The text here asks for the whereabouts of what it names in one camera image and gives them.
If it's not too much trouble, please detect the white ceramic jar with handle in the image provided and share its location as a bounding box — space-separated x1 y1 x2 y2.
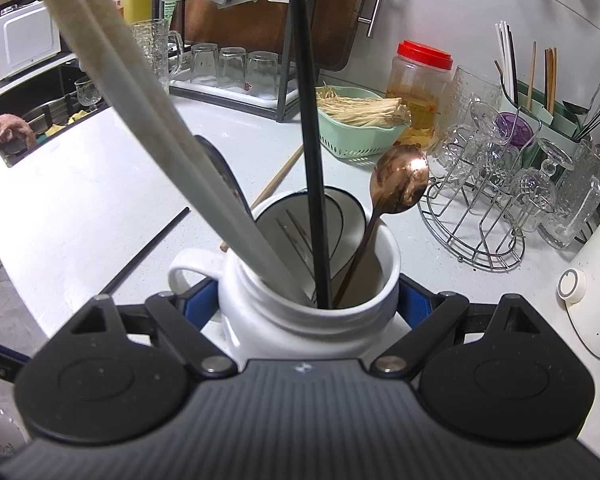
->
168 186 402 363

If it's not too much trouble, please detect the wooden chopstick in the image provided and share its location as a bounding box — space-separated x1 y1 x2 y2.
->
220 143 307 254

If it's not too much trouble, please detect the white ceramic soup spoon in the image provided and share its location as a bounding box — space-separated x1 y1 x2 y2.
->
256 192 344 304
325 186 367 278

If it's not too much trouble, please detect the copper coloured small spoon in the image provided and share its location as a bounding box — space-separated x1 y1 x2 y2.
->
332 145 429 308

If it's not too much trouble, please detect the embossed stainless steel spoon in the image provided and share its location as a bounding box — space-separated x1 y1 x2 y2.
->
195 134 253 219

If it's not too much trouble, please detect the small steel fork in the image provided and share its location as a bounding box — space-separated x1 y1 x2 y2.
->
276 209 315 280

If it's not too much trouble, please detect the white electric cooker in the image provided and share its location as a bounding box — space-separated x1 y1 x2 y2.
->
557 225 600 359

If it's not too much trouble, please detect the green plastic basket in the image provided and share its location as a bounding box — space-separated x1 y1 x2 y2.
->
317 86 409 159

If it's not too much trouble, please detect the textured glass pitcher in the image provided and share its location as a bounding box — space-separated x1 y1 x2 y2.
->
436 65 502 141

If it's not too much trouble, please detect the bundle of dried noodles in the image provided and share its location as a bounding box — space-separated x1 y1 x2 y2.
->
316 86 411 128

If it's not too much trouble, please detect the purple lid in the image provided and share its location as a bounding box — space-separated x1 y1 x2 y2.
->
495 112 533 148

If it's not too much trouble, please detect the green utensil holder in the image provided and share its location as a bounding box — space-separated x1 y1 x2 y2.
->
493 20 600 162

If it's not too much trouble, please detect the textured glass mug right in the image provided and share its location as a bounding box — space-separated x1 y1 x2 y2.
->
538 141 600 250

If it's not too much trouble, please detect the red lidded plastic jar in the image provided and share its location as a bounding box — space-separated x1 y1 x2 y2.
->
386 40 453 151

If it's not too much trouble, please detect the stemmed glass in sink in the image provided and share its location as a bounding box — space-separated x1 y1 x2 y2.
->
74 76 102 110

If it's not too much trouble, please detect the small upturned drinking glass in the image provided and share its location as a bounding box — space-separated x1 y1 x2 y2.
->
189 42 219 87

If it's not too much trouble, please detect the tall textured glass mug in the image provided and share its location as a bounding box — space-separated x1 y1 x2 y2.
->
131 18 184 93

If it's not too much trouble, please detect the pink cloth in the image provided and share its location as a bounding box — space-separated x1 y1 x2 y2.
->
0 114 36 150

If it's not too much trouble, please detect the wooden cutting board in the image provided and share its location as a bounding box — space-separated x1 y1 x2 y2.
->
174 0 396 73

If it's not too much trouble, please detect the wire glass drying rack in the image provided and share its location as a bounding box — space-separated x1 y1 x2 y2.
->
418 101 573 272

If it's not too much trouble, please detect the black dish rack frame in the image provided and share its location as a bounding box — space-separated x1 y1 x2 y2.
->
154 0 299 122

